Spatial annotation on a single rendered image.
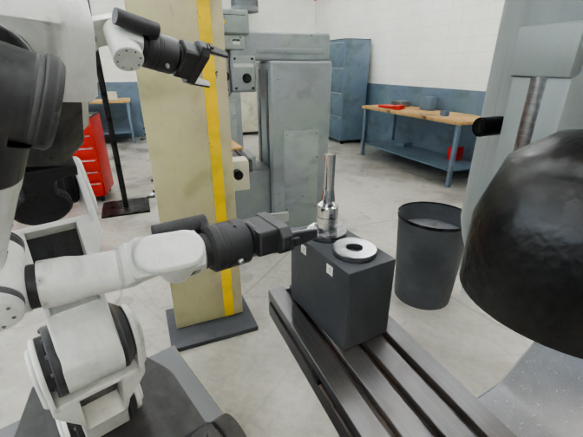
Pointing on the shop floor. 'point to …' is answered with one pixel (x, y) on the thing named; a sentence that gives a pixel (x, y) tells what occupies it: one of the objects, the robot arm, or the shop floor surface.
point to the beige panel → (193, 166)
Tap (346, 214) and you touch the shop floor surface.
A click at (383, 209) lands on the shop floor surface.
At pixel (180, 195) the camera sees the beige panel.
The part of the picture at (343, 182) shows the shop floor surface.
